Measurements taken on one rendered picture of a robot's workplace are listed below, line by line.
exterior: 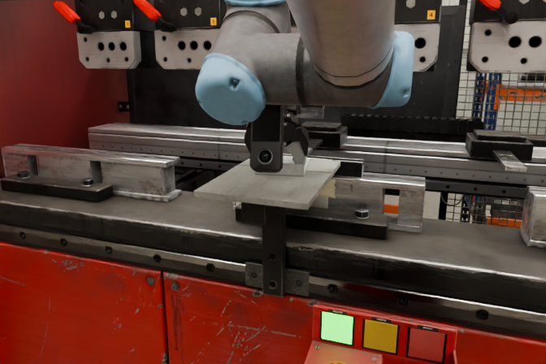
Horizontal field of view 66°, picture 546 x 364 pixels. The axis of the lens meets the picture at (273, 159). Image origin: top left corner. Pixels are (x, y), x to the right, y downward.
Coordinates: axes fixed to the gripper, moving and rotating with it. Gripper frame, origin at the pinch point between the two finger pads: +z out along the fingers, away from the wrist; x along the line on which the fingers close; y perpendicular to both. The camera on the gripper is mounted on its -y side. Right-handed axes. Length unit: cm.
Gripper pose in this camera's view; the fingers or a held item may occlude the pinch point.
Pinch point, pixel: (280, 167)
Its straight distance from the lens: 74.8
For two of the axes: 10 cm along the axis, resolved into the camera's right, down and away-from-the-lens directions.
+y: 1.3, -8.0, 5.8
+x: -9.8, -0.4, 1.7
